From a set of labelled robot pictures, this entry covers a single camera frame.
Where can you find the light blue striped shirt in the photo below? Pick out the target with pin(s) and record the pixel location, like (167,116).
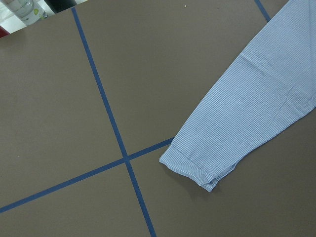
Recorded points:
(268,87)

